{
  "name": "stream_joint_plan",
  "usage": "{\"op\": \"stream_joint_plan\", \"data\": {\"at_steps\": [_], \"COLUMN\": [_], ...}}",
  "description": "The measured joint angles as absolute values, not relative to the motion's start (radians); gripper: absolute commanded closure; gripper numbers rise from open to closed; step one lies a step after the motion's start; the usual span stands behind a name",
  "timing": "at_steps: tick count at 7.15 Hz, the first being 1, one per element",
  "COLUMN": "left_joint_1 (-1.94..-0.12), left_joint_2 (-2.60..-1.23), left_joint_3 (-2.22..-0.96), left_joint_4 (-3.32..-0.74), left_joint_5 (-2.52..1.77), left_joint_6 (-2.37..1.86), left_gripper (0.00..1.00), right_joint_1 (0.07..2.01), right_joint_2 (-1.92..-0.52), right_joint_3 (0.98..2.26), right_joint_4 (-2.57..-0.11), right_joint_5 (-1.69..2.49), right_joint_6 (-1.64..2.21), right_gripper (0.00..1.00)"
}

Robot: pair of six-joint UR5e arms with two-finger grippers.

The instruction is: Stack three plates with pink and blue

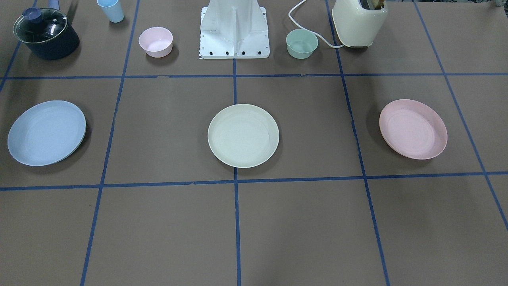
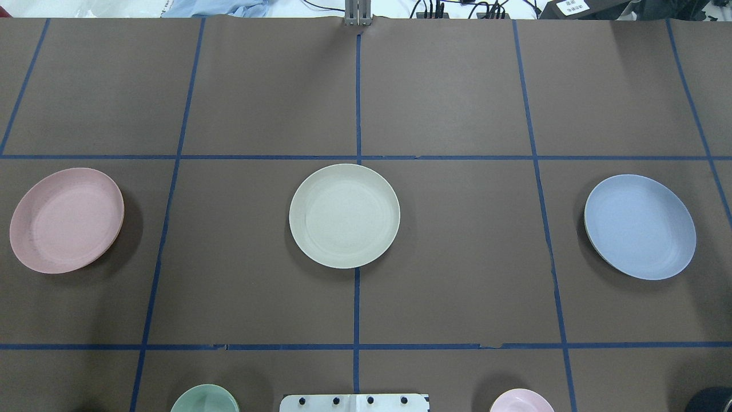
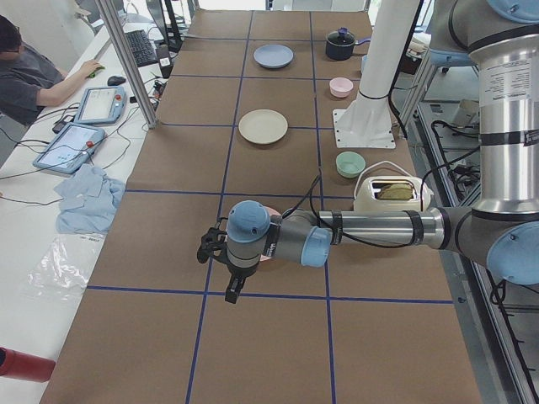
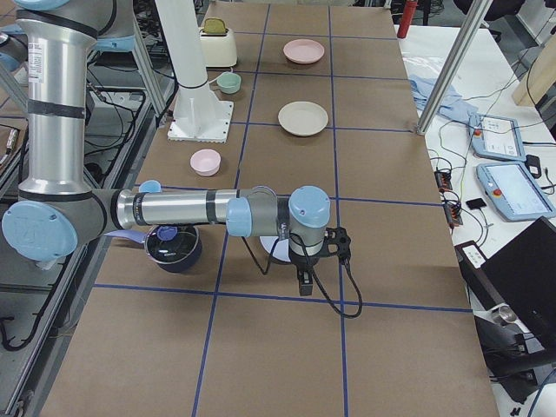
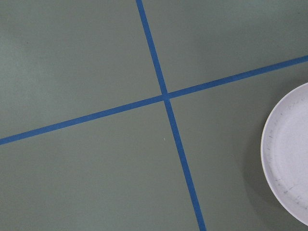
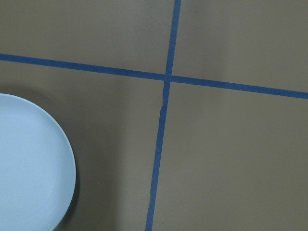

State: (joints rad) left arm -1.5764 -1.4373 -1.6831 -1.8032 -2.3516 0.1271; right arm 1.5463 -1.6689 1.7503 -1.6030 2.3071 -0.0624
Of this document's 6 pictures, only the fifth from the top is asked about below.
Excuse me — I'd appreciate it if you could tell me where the pink plate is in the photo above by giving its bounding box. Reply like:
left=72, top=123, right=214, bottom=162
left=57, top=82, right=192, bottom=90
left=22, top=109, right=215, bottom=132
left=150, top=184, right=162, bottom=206
left=260, top=84, right=308, bottom=225

